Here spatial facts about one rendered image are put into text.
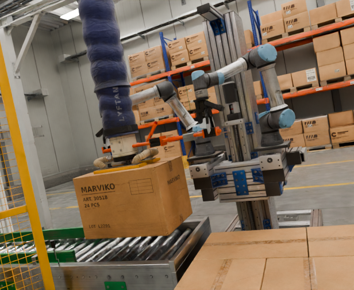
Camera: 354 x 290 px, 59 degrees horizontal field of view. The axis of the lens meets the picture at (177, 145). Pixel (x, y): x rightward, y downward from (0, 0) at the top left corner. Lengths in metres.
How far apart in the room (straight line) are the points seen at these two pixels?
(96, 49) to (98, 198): 0.91
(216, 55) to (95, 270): 1.69
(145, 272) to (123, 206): 0.39
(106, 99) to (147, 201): 0.67
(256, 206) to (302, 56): 8.11
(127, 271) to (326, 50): 7.81
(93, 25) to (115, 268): 1.42
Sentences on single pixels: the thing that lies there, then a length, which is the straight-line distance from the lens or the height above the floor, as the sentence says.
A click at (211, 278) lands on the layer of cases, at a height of 0.54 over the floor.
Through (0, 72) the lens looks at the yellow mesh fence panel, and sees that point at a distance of 2.04.
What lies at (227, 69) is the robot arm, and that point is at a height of 1.58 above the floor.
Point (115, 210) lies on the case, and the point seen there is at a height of 0.86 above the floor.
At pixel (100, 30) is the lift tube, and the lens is 2.07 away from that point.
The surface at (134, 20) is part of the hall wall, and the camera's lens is 12.25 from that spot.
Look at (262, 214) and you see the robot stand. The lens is 2.50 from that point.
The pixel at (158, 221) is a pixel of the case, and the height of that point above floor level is 0.77.
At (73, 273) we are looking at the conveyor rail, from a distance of 2.10.
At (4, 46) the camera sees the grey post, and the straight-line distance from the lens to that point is 5.13.
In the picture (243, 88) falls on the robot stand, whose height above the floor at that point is 1.47.
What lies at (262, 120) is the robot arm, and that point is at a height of 1.22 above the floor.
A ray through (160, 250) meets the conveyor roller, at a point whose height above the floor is 0.54.
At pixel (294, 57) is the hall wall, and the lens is 10.20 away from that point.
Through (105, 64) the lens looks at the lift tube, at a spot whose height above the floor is 1.73.
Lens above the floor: 1.28
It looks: 3 degrees down
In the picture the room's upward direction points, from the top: 11 degrees counter-clockwise
